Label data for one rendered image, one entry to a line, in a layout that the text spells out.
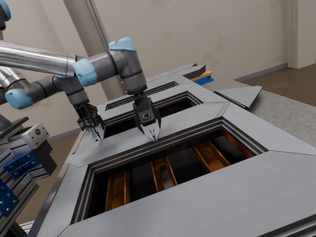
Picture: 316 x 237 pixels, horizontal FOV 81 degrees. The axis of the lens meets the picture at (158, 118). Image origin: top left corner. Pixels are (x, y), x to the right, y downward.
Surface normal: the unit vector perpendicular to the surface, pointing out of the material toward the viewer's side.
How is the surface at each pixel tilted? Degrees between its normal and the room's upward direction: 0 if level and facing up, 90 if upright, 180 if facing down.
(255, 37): 90
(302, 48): 90
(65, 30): 90
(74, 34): 90
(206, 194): 0
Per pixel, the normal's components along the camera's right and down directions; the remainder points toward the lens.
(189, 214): -0.29, -0.87
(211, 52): 0.05, 0.40
